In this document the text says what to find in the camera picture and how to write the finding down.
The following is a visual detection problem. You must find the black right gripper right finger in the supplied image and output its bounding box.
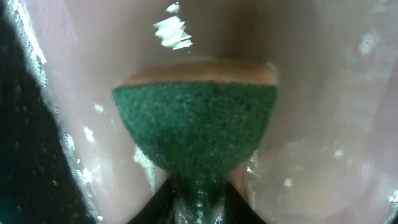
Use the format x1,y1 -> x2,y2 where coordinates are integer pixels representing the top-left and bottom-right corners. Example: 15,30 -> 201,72
224,182 -> 267,224

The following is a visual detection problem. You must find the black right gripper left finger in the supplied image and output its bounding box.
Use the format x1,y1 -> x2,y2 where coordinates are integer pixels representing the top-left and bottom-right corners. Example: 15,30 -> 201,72
127,179 -> 175,224

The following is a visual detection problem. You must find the green scrubbing sponge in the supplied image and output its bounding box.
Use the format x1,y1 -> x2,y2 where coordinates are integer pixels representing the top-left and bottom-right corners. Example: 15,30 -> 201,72
112,60 -> 278,223

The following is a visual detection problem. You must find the black tray with water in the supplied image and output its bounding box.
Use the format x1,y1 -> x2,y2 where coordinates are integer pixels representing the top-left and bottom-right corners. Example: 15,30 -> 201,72
0,0 -> 398,224

